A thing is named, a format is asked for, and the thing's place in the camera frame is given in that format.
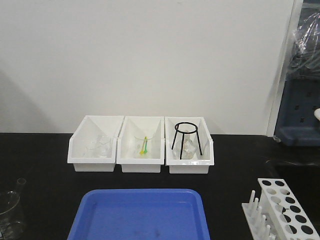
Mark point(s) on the black sink basin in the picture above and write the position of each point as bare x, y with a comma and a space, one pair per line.
303, 180

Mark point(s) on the middle white storage bin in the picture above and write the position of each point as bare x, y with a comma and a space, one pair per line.
141, 126

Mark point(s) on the white test tube rack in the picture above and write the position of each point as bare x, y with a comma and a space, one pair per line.
277, 214

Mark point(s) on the beaker with green yellow sticks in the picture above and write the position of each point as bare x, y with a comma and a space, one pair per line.
143, 146

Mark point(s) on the blue plastic tray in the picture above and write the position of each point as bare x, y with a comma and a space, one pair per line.
140, 214

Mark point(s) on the glass flask under tripod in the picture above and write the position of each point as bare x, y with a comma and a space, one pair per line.
186, 149

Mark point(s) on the white lab faucet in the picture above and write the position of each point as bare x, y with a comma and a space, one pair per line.
317, 113

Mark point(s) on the right white storage bin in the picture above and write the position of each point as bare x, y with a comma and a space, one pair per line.
199, 164

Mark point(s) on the grey pegboard drying rack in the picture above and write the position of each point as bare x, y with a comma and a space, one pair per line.
296, 123

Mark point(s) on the clear glass test tube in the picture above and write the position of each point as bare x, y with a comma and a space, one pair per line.
19, 186

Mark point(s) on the left white storage bin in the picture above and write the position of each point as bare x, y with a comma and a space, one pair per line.
92, 125

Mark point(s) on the white storage bin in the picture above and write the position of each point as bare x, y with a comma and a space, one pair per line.
199, 164
141, 126
92, 125

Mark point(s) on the plastic bag of pegs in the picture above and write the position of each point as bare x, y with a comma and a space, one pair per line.
305, 58

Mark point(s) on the glass beaker on counter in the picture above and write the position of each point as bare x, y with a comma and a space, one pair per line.
12, 221

